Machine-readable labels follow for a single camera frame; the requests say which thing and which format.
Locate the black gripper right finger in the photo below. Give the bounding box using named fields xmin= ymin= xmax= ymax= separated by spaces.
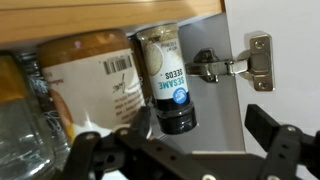
xmin=245 ymin=103 xmax=304 ymax=180

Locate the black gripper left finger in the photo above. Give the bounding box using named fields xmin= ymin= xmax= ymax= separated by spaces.
xmin=62 ymin=105 xmax=158 ymax=180

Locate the sesame seeds shaker black cap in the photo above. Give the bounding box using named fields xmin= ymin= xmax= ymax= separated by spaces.
xmin=136 ymin=22 xmax=199 ymax=136

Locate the metal cabinet hinge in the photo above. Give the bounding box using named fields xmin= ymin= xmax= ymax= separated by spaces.
xmin=184 ymin=32 xmax=276 ymax=93

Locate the open cabinet door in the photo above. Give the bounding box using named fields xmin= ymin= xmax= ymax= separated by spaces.
xmin=223 ymin=0 xmax=320 ymax=180

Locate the wooden upper cabinet box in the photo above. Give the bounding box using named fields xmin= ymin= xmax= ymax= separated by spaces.
xmin=0 ymin=0 xmax=246 ymax=180

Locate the clear glass jar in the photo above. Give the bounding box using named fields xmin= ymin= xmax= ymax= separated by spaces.
xmin=0 ymin=54 xmax=57 ymax=180

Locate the embossed glass jar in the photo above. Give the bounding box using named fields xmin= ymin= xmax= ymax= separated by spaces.
xmin=18 ymin=51 xmax=73 ymax=158

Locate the large jar white label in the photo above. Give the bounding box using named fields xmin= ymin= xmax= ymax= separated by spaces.
xmin=36 ymin=29 xmax=153 ymax=143

